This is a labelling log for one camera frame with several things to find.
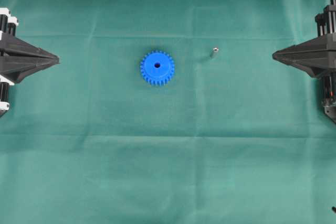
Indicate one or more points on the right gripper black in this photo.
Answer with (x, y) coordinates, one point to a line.
(317, 67)

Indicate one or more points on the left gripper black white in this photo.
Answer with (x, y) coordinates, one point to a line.
(15, 69)

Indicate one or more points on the blue plastic gear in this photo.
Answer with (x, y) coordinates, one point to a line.
(157, 68)

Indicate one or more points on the green table cloth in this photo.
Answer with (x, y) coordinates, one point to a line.
(241, 138)

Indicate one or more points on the small silver metal shaft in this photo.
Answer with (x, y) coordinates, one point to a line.
(214, 53)

